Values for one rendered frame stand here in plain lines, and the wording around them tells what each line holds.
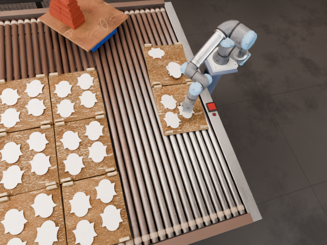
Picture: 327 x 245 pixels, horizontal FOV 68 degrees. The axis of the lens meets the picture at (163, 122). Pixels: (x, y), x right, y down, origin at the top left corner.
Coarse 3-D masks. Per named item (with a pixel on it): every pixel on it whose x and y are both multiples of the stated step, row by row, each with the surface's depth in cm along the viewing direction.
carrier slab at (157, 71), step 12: (144, 48) 207; (156, 48) 209; (168, 48) 210; (180, 48) 212; (156, 60) 203; (168, 60) 205; (180, 60) 206; (156, 72) 197; (168, 84) 194; (180, 84) 197
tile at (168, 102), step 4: (164, 96) 187; (168, 96) 188; (164, 100) 186; (168, 100) 186; (172, 100) 187; (164, 104) 184; (168, 104) 185; (172, 104) 185; (168, 108) 184; (172, 108) 184
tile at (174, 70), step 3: (171, 66) 198; (174, 66) 198; (177, 66) 199; (168, 69) 196; (171, 69) 197; (174, 69) 197; (177, 69) 197; (171, 72) 195; (174, 72) 196; (177, 72) 196; (180, 72) 196; (171, 75) 194; (174, 75) 194; (177, 75) 195; (180, 75) 195
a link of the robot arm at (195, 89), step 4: (192, 84) 153; (196, 84) 153; (200, 84) 153; (192, 88) 152; (196, 88) 151; (200, 88) 152; (188, 92) 157; (192, 92) 153; (196, 92) 152; (200, 92) 157; (188, 96) 159; (192, 96) 156; (196, 96) 156; (192, 100) 160
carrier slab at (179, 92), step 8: (152, 88) 190; (160, 88) 191; (168, 88) 192; (176, 88) 193; (184, 88) 194; (160, 96) 188; (176, 96) 190; (184, 96) 191; (160, 104) 185; (176, 104) 187; (200, 104) 190; (160, 112) 182; (176, 112) 184; (200, 112) 186; (160, 120) 179; (184, 120) 182; (192, 120) 182; (200, 120) 183; (168, 128) 177; (176, 128) 178; (184, 128) 179; (192, 128) 179; (208, 128) 182
